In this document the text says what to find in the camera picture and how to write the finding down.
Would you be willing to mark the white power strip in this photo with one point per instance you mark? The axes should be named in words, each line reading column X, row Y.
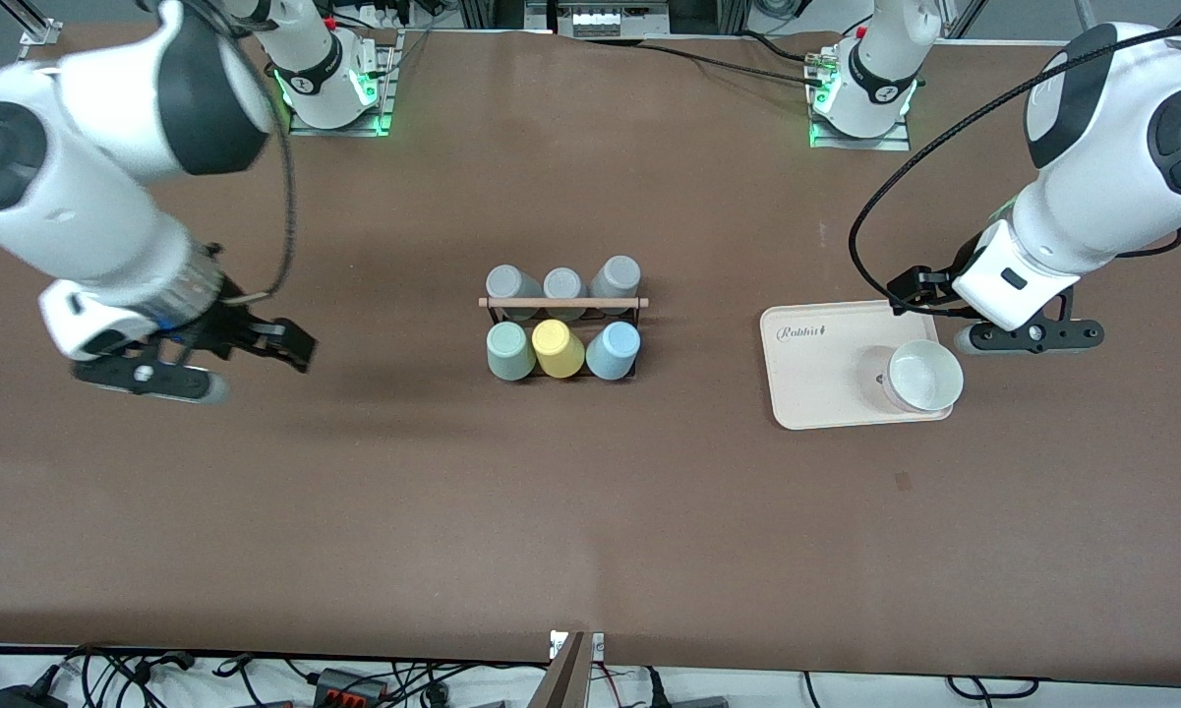
column 383, row 15

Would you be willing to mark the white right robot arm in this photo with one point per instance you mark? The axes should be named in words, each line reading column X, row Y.
column 69, row 236

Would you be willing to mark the black power adapter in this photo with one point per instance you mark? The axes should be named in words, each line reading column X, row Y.
column 25, row 698

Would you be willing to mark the white bowl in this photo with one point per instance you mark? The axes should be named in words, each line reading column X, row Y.
column 924, row 379

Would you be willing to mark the light grey plastic cup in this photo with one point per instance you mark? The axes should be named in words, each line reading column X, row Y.
column 562, row 283

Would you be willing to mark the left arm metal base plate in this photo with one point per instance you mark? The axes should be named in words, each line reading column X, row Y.
column 846, row 143

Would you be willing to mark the black plug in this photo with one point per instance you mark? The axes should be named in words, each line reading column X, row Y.
column 657, row 688

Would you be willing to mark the black red connector box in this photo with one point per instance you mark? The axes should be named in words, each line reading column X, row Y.
column 339, row 680

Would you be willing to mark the yellow plastic cup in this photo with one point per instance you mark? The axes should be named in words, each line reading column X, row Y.
column 556, row 346

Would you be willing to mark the light blue plastic cup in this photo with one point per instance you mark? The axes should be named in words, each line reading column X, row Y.
column 615, row 349

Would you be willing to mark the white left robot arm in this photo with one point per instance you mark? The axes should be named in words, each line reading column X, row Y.
column 1101, row 197

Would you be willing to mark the white electrical device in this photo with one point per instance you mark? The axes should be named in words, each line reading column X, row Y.
column 600, row 18

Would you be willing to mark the brown post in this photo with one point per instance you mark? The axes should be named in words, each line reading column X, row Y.
column 562, row 683

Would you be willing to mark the mint green plastic cup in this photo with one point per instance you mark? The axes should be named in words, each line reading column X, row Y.
column 508, row 349

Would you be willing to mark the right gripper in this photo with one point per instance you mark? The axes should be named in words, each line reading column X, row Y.
column 228, row 329

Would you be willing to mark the beige plastic tray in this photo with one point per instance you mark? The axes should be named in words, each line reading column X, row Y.
column 816, row 383

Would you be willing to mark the white bracket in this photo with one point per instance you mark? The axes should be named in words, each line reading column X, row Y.
column 557, row 644

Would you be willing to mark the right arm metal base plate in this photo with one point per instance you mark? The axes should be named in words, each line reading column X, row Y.
column 389, row 69

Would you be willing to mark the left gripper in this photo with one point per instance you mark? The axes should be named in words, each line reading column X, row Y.
column 932, row 290

